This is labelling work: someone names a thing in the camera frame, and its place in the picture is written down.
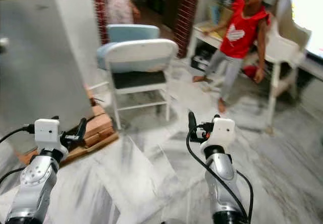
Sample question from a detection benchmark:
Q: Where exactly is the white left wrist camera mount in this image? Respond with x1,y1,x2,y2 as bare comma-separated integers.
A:
34,118,67,157

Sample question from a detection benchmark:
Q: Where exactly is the white high chair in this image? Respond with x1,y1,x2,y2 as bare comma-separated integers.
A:
257,0,312,135

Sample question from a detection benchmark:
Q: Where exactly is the brick and wood fridge stand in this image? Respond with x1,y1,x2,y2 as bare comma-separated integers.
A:
19,98,120,167

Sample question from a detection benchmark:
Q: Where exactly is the grey fridge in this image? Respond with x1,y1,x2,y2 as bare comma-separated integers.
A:
0,0,94,154

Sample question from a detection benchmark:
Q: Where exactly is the short black left arm cable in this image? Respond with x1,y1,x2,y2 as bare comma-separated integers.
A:
0,166,26,184

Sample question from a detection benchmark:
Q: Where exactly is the person in pink dress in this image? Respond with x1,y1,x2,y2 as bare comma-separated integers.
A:
105,0,140,24

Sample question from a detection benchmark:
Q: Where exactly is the white table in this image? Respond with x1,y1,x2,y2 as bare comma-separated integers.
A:
186,21,229,63

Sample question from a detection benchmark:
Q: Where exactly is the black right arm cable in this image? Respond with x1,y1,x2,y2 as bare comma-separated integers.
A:
186,126,254,222

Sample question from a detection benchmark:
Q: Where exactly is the light blue chair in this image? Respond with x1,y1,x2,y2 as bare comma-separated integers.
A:
106,24,161,43

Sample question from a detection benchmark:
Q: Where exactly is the child in red top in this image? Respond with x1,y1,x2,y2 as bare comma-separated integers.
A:
192,0,279,114

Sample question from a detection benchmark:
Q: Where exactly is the white chair with blue cushion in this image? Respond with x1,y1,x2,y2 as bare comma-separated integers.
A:
96,38,179,130

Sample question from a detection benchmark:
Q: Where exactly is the long black left arm cable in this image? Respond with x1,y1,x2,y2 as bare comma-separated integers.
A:
0,125,36,144

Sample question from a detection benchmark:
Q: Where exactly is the black crate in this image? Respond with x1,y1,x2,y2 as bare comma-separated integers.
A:
190,47,216,74

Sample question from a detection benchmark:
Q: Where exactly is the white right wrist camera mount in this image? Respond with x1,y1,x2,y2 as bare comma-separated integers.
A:
200,117,236,152

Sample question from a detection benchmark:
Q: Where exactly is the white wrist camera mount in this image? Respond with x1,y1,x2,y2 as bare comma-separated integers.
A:
200,117,236,152
34,118,67,157

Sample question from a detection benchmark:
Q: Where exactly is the red object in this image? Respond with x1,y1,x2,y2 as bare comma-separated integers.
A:
242,65,259,79

